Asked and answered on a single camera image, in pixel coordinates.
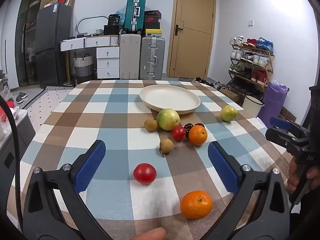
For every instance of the teal suitcase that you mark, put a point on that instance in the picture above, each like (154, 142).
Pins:
(132, 15)

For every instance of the white drawer desk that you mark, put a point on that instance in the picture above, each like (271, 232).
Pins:
(107, 62)

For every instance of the blue plastic bag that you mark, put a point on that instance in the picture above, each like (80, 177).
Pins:
(122, 17)

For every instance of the flat cardboard box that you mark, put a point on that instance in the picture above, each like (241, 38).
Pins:
(51, 4)

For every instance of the purple bag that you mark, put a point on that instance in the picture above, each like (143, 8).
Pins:
(273, 102)

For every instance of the small yellow guava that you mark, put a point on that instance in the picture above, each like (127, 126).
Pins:
(228, 113)

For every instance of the silver suitcase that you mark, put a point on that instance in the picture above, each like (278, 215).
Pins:
(152, 57)

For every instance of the black storage box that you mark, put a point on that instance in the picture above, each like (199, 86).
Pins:
(112, 30)

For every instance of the red plastic bag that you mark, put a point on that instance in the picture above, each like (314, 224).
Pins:
(9, 104)

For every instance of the black shoe box red logo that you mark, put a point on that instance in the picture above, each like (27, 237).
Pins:
(152, 19)

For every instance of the group of shelved sneakers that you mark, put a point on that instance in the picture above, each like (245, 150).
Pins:
(250, 60)

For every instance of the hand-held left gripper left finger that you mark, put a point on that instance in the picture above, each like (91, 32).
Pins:
(91, 165)

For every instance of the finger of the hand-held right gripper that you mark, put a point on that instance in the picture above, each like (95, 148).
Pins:
(280, 122)
(277, 137)

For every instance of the wooden shoe rack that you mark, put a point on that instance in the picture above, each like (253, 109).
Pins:
(270, 65)

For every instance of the orange mandarin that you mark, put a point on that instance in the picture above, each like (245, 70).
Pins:
(196, 204)
(198, 135)

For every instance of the person's left hand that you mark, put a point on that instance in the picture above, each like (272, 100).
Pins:
(150, 234)

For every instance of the white dotted rug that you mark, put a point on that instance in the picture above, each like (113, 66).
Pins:
(47, 105)

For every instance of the beige suitcase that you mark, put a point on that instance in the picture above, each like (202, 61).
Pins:
(130, 55)

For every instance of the yellow black shoe box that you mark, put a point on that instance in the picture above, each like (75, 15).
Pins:
(153, 32)

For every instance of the dark grey fridge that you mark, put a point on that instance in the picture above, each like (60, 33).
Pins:
(50, 42)

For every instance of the red tomato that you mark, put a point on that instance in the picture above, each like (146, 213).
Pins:
(178, 133)
(144, 173)

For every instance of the white bucket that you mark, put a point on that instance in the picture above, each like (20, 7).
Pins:
(251, 106)

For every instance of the group of loose shoes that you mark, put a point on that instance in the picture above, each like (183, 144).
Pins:
(212, 83)

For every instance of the wooden door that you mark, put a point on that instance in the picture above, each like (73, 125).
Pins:
(192, 30)

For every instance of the grey oval hoop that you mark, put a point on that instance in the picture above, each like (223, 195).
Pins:
(79, 22)

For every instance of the grey slipper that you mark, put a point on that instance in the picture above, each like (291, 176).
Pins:
(21, 98)

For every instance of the large green-speckled guava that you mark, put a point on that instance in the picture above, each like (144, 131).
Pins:
(168, 119)

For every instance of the brown longan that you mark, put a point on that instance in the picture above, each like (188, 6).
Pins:
(150, 125)
(166, 145)

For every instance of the white grey woven basket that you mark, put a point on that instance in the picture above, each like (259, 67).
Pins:
(83, 66)

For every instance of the black shoe box red stripe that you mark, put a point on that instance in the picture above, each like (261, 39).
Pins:
(152, 13)

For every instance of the dark purple plum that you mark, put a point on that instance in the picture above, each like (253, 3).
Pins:
(188, 127)
(199, 124)

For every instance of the small white basket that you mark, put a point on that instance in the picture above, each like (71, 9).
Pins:
(98, 32)

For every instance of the cream round plate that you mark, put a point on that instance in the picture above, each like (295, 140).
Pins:
(170, 96)

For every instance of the checked tablecloth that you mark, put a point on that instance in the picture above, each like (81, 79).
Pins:
(112, 135)

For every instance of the person's right hand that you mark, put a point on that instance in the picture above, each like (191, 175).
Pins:
(292, 177)

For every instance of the plain black shoe box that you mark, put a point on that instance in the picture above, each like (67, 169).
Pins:
(152, 25)

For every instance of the dark glass wardrobe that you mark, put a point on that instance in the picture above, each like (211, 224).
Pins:
(27, 35)

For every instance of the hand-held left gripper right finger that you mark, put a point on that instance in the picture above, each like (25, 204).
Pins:
(222, 167)

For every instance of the black white striped rug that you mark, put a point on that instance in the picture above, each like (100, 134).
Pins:
(60, 87)

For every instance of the black printed bag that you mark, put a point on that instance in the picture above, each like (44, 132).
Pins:
(114, 20)

